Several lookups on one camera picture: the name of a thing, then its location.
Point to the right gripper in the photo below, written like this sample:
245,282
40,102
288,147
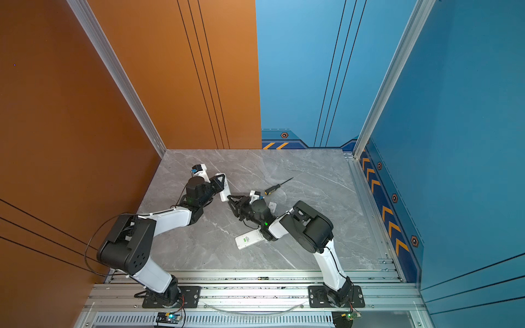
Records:
240,206

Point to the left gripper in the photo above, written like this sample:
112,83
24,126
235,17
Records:
218,185

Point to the black yellow screwdriver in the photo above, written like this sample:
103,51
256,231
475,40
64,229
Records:
275,187

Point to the white TCL remote control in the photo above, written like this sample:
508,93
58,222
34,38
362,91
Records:
248,239

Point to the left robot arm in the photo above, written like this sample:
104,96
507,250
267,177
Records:
128,244

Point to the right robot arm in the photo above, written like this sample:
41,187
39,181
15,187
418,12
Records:
310,228

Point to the left green circuit board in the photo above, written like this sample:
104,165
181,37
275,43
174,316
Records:
169,319

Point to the green circuit board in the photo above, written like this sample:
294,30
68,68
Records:
345,319
169,319

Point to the right green circuit board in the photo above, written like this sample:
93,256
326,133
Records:
345,319

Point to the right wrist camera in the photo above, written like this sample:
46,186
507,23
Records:
254,196

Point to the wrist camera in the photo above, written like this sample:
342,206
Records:
201,171
254,196

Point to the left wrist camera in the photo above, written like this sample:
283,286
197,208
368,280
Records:
201,171

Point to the aluminium rail frame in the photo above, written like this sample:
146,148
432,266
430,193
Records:
235,298

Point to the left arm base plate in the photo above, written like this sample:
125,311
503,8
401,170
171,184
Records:
175,297

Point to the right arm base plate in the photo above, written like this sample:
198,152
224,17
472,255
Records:
323,297

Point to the left aluminium corner post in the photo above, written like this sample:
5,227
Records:
86,17

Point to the aluminium corner post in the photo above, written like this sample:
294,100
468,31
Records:
86,17
415,24

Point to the right aluminium corner post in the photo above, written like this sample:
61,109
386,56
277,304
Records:
415,24

